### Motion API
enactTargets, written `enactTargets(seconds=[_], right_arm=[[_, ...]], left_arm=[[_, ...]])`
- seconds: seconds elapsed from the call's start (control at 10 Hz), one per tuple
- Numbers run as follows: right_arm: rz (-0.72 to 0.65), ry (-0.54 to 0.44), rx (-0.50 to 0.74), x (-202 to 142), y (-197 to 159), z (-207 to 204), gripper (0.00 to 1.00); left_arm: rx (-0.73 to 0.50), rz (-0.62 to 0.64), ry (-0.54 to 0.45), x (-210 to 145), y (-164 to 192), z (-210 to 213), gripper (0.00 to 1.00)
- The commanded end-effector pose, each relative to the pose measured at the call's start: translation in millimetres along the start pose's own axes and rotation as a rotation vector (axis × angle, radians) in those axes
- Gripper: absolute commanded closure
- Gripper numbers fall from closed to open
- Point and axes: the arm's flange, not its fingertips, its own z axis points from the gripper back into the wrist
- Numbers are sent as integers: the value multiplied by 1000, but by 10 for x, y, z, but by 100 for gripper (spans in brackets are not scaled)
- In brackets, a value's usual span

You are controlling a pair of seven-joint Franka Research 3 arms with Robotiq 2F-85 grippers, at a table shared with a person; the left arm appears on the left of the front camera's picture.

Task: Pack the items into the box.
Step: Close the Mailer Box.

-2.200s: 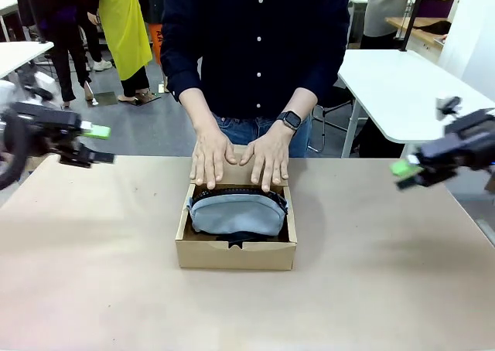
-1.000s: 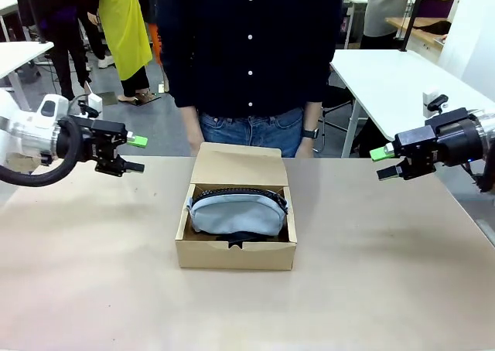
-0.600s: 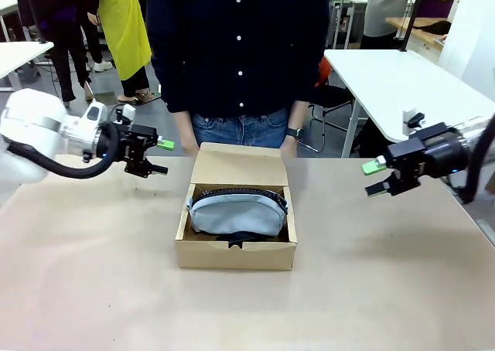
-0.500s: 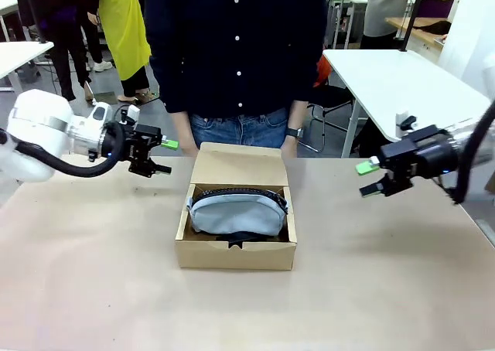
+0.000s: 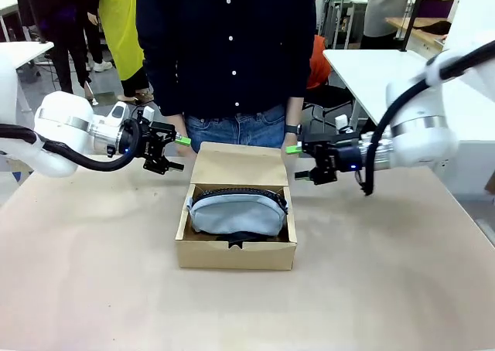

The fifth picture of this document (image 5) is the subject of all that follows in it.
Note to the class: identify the person in yellow apron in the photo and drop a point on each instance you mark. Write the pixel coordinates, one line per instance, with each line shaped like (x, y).
(123, 30)

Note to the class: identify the small white table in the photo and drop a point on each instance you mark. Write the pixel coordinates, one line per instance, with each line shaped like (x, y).
(27, 53)

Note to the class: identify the dark wristwatch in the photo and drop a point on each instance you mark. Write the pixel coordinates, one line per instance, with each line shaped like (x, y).
(293, 129)

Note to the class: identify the person's right hand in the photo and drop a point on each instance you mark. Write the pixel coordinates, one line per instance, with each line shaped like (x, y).
(187, 152)

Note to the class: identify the orange cloth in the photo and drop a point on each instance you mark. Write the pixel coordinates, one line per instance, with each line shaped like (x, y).
(319, 63)

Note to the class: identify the wooden workbench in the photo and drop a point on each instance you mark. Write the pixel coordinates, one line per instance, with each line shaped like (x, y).
(419, 28)

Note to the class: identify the person in grey top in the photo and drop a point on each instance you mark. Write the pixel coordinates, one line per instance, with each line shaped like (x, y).
(390, 11)

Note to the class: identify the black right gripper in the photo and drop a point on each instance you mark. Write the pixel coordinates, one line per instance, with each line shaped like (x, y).
(336, 157)

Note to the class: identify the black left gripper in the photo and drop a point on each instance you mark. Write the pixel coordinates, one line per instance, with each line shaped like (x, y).
(147, 146)

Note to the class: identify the large white table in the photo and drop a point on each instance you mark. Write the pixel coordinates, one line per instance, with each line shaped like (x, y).
(367, 76)

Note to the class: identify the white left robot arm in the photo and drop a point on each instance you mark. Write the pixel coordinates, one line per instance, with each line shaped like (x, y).
(62, 134)

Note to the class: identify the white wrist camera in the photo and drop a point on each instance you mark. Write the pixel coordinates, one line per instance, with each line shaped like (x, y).
(342, 123)
(147, 113)

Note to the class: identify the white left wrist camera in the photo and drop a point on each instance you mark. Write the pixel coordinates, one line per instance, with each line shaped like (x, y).
(147, 113)

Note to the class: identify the person in dark clothes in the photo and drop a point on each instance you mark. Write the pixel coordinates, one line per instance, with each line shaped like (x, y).
(63, 34)

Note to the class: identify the person in dark shirt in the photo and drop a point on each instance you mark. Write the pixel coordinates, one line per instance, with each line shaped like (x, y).
(228, 57)

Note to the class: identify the black pole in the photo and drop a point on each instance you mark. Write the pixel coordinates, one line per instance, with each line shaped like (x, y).
(412, 14)

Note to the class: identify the brown cardboard box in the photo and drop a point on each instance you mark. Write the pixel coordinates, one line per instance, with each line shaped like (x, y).
(236, 250)

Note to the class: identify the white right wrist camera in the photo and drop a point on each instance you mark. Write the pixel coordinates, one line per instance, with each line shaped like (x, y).
(342, 123)

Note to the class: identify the black stapler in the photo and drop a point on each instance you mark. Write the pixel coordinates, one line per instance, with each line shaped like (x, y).
(239, 238)

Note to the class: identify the dark floor plate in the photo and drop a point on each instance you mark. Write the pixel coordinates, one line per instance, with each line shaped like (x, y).
(104, 97)

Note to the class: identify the person's right forearm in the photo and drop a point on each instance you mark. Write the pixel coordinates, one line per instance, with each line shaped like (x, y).
(176, 125)

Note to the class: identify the person's left hand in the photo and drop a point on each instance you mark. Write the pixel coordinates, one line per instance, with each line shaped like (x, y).
(291, 140)

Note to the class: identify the grey zipper pouch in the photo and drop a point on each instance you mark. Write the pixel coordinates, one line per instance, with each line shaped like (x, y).
(237, 213)

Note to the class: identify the person's left forearm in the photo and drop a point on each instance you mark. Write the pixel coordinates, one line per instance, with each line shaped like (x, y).
(295, 109)

